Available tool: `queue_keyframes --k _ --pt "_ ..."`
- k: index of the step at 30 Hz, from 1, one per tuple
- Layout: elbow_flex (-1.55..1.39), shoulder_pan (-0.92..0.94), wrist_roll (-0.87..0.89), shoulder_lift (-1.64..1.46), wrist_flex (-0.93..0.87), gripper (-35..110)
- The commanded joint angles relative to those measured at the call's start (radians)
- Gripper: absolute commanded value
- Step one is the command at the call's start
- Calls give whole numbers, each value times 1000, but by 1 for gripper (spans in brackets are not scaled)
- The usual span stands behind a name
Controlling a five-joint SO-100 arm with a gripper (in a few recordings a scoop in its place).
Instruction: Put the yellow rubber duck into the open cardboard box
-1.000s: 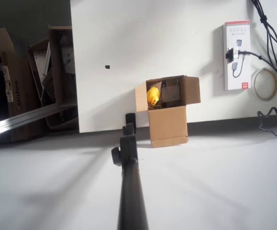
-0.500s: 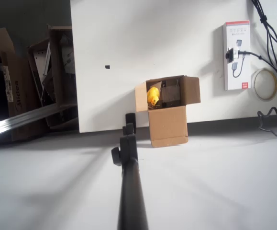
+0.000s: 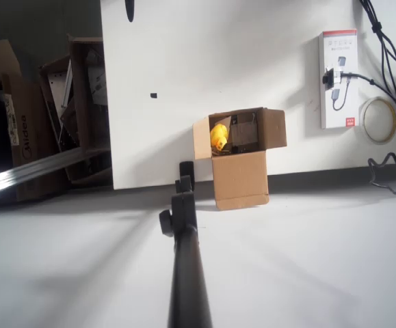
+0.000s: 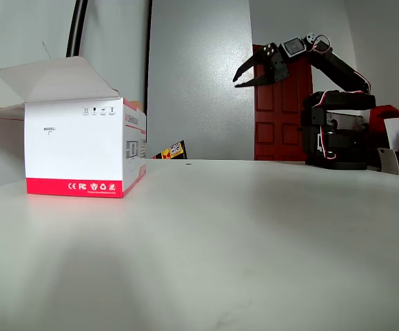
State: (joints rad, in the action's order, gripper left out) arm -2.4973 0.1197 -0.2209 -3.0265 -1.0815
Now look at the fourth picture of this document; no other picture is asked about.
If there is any white board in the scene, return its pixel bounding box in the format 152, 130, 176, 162
383, 117, 399, 149

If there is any white and red cardboard box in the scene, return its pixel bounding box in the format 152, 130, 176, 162
0, 56, 147, 199

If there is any thick black pole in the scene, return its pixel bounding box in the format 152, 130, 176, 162
65, 0, 89, 58

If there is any white chair back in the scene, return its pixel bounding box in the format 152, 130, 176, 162
377, 147, 399, 176

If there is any yellow red black package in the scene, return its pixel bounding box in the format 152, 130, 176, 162
152, 139, 188, 160

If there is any red 3D printer housing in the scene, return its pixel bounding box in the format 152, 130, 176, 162
371, 105, 399, 149

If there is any grey metal rack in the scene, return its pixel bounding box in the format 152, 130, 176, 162
328, 110, 365, 132

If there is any red wooden door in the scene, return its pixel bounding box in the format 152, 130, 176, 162
252, 43, 314, 162

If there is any thin black vertical strip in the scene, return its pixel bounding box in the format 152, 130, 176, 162
143, 0, 154, 144

